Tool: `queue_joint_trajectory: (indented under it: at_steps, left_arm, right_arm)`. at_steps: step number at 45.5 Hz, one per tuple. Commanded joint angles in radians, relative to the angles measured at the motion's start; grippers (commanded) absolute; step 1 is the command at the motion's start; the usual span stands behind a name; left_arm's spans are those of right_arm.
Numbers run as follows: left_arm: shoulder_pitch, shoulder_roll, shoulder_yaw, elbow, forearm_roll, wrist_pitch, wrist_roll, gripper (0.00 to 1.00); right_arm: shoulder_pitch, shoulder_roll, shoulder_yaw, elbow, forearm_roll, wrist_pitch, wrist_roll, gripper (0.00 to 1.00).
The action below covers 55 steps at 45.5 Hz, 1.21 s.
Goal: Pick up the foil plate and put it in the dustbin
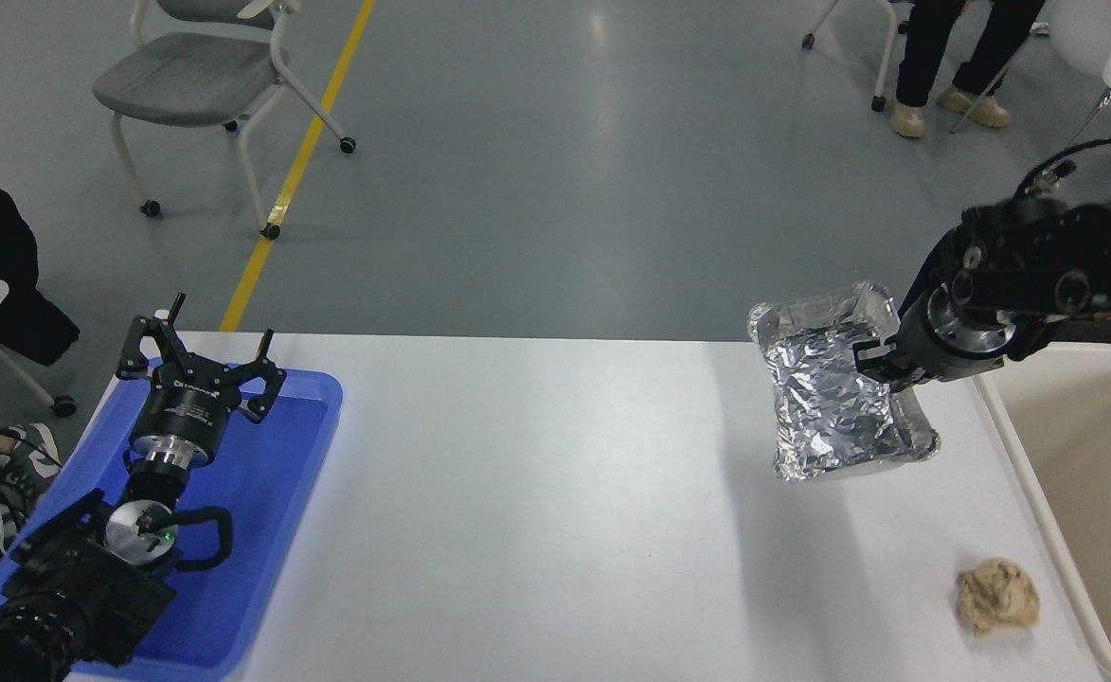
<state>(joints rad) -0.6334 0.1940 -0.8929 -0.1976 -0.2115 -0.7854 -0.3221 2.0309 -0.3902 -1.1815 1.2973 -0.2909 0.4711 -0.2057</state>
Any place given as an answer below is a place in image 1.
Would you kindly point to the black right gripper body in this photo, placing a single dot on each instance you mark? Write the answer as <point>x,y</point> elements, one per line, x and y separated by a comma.
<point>924,358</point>

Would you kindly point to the crumpled tan paper ball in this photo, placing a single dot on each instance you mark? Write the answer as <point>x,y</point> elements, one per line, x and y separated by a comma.
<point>996,595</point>

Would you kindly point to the silver foil plate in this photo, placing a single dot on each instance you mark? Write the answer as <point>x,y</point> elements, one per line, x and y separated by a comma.
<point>825,398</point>

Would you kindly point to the white-legged wheeled chair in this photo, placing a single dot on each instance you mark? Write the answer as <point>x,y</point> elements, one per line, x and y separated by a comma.
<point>886,62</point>

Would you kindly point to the person's shoe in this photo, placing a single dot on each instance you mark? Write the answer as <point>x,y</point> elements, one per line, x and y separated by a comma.
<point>29,464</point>

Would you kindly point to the large pale bin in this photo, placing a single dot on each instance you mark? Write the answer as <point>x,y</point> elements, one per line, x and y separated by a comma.
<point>1095,474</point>

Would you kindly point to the person in dark trousers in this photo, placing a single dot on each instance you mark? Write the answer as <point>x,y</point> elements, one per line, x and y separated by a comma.
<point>920,47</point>

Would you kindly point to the grey wheeled chair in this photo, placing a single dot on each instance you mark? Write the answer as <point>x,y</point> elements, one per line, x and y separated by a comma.
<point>186,80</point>

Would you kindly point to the blue plastic tray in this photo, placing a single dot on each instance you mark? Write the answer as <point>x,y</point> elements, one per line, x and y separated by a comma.
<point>261,493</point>

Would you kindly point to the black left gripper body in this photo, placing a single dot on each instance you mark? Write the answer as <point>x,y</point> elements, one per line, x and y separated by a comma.
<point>188,412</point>

